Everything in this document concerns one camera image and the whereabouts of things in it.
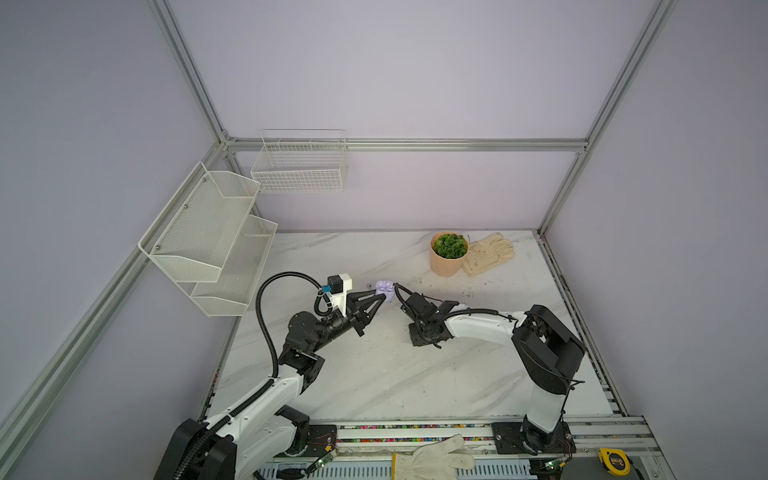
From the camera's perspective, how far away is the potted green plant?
1011 mm

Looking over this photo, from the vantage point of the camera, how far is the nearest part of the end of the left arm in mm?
Result: 647

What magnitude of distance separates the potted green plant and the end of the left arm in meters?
0.38
